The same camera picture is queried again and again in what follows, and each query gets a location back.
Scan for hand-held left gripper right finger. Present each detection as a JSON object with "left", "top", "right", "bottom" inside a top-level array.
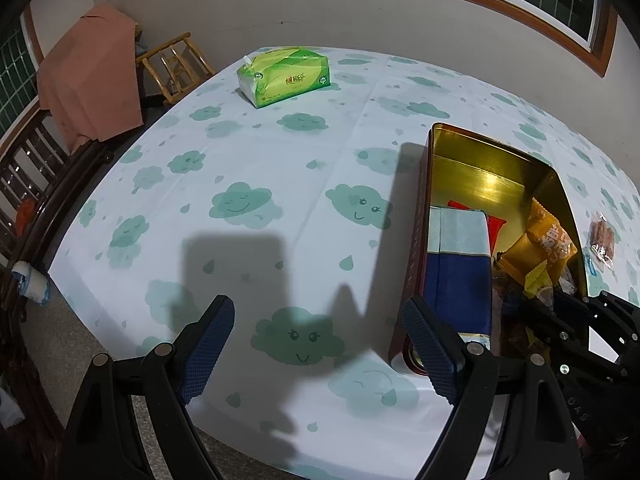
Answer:
[{"left": 401, "top": 296, "right": 586, "bottom": 480}]

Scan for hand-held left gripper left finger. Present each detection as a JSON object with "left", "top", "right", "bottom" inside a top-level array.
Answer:
[{"left": 62, "top": 294, "right": 236, "bottom": 480}]

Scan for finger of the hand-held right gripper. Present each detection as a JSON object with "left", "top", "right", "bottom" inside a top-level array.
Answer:
[
  {"left": 502, "top": 291, "right": 601, "bottom": 361},
  {"left": 587, "top": 291, "right": 640, "bottom": 356}
]

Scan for yellow-topped brown snack packet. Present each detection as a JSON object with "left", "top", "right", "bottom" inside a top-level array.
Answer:
[{"left": 522, "top": 262, "right": 557, "bottom": 305}]

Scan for light blue and navy packet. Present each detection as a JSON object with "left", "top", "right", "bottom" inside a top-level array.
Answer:
[{"left": 424, "top": 206, "right": 493, "bottom": 351}]

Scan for clear packet of brown snack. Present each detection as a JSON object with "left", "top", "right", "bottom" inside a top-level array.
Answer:
[{"left": 582, "top": 211, "right": 618, "bottom": 273}]

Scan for yellow snack packet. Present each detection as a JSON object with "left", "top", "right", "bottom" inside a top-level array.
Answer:
[{"left": 500, "top": 197, "right": 581, "bottom": 291}]

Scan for red snack packet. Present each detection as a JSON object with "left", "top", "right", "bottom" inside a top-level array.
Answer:
[{"left": 446, "top": 200, "right": 506, "bottom": 252}]

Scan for red tin box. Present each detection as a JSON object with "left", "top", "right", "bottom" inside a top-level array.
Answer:
[{"left": 388, "top": 122, "right": 591, "bottom": 378}]

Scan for cloud-printed tablecloth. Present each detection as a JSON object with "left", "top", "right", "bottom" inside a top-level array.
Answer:
[{"left": 47, "top": 46, "right": 640, "bottom": 480}]

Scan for dark wooden bench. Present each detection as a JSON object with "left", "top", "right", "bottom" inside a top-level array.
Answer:
[{"left": 0, "top": 110, "right": 116, "bottom": 321}]

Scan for green tissue pack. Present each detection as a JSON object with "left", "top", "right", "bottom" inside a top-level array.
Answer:
[{"left": 236, "top": 46, "right": 331, "bottom": 110}]

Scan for bamboo chair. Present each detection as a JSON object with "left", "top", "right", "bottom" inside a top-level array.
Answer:
[{"left": 135, "top": 31, "right": 217, "bottom": 107}]

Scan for pink cloth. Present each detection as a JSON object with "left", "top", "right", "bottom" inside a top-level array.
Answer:
[{"left": 36, "top": 2, "right": 143, "bottom": 155}]

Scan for green-tiled side window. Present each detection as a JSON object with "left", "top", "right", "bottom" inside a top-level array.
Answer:
[{"left": 0, "top": 10, "right": 43, "bottom": 136}]

